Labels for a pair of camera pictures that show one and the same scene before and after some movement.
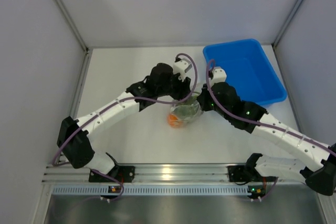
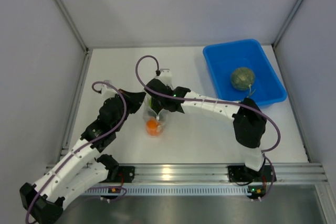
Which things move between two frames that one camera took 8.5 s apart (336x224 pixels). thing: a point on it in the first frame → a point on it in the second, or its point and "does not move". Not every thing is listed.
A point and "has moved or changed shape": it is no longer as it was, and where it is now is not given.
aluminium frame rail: (63, 174) does not move
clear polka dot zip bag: (181, 114) → (154, 123)
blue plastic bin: (248, 70) does not move
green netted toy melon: (188, 108) has moved or changed shape
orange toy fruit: (173, 120) → (153, 127)
